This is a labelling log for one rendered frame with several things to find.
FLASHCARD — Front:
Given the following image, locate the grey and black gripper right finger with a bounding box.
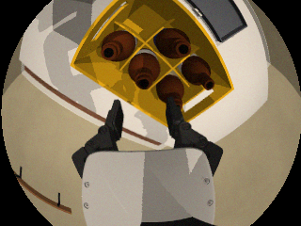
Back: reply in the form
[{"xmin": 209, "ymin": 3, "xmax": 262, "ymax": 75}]
[{"xmin": 166, "ymin": 97, "xmax": 223, "ymax": 177}]

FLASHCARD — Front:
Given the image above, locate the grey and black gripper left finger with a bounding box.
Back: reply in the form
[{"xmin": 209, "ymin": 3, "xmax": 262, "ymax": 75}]
[{"xmin": 71, "ymin": 100, "xmax": 124, "ymax": 179}]

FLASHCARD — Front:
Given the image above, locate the yellow crate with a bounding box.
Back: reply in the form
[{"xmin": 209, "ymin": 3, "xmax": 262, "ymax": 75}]
[{"xmin": 71, "ymin": 0, "xmax": 234, "ymax": 128}]

